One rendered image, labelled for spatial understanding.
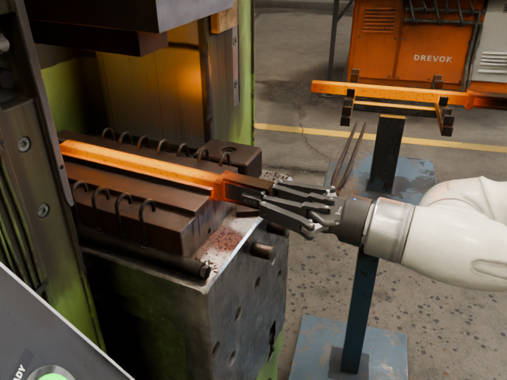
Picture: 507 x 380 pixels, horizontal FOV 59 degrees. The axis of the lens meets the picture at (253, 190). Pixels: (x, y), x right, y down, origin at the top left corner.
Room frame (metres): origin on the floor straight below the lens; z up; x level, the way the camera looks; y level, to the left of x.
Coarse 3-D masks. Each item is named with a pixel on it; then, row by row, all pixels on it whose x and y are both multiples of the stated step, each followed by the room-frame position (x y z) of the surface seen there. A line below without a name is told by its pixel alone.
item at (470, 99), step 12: (312, 84) 1.08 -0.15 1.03; (324, 84) 1.07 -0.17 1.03; (336, 84) 1.07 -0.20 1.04; (348, 84) 1.07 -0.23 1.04; (360, 84) 1.07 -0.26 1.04; (372, 84) 1.07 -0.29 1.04; (360, 96) 1.05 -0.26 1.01; (372, 96) 1.04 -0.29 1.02; (384, 96) 1.04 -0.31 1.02; (396, 96) 1.03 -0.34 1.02; (408, 96) 1.02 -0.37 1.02; (420, 96) 1.02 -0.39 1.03; (432, 96) 1.01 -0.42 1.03; (456, 96) 1.00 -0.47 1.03; (468, 96) 0.99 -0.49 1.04; (480, 96) 0.98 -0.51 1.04; (492, 96) 0.98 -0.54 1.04; (504, 96) 0.98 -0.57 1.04; (468, 108) 0.98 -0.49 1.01; (480, 108) 0.98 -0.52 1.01; (492, 108) 0.98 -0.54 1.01; (504, 108) 0.97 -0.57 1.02
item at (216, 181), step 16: (64, 144) 0.79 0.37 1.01; (80, 144) 0.79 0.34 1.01; (112, 160) 0.73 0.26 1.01; (128, 160) 0.73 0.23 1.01; (144, 160) 0.73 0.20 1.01; (176, 176) 0.68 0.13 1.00; (192, 176) 0.67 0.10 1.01; (208, 176) 0.67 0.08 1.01; (224, 176) 0.65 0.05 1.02; (240, 176) 0.65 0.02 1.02; (256, 208) 0.62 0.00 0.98
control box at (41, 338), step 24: (0, 264) 0.26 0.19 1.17; (0, 288) 0.24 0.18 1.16; (24, 288) 0.26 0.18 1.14; (0, 312) 0.23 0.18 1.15; (24, 312) 0.24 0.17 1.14; (48, 312) 0.26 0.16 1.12; (0, 336) 0.21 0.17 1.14; (24, 336) 0.22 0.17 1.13; (48, 336) 0.24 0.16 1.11; (72, 336) 0.25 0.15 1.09; (0, 360) 0.20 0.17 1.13; (24, 360) 0.21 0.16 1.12; (48, 360) 0.22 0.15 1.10; (72, 360) 0.24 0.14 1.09; (96, 360) 0.25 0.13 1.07
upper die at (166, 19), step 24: (24, 0) 0.63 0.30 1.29; (48, 0) 0.62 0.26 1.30; (72, 0) 0.60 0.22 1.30; (96, 0) 0.58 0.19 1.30; (120, 0) 0.57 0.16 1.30; (144, 0) 0.55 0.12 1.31; (168, 0) 0.57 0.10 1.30; (192, 0) 0.62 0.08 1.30; (216, 0) 0.68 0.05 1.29; (96, 24) 0.59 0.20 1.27; (120, 24) 0.57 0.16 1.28; (144, 24) 0.56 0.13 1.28; (168, 24) 0.57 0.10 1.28
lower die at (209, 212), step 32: (64, 160) 0.76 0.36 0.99; (96, 160) 0.74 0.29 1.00; (160, 160) 0.76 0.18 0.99; (192, 160) 0.76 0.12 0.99; (128, 192) 0.65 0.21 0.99; (160, 192) 0.65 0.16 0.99; (192, 192) 0.65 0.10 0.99; (96, 224) 0.62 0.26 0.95; (128, 224) 0.59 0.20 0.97; (160, 224) 0.57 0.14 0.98; (192, 224) 0.58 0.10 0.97
